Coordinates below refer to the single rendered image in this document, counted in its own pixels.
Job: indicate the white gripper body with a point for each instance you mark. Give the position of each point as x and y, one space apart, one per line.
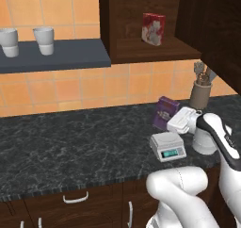
180 120

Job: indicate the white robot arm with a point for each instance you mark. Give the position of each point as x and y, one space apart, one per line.
175 184

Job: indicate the white digital scale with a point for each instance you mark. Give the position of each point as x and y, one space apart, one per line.
166 142

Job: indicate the red cereal box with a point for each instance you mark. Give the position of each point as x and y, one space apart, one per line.
153 29

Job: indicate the dark wood cabinet door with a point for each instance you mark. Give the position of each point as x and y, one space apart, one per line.
219 27

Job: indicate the purple box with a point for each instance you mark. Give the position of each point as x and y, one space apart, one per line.
164 110

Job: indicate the beige utensil pot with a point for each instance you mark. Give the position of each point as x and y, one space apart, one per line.
200 96

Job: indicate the wooden spoon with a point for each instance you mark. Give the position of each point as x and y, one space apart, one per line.
207 74

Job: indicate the grey metal utensil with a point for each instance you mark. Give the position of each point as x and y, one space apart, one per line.
212 76

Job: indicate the grey slotted spatula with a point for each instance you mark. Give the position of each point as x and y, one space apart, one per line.
198 68

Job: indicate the dark wood cupboard door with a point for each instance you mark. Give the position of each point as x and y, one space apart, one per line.
139 206

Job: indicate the dark wood drawer front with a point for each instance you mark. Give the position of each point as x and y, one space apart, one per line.
94 206

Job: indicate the white cup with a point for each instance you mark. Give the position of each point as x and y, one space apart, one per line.
44 40
8 41

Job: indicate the dark wood wall cabinet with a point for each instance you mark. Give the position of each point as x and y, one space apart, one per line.
131 18

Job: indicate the dark blue wall shelf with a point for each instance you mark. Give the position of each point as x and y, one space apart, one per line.
69 56

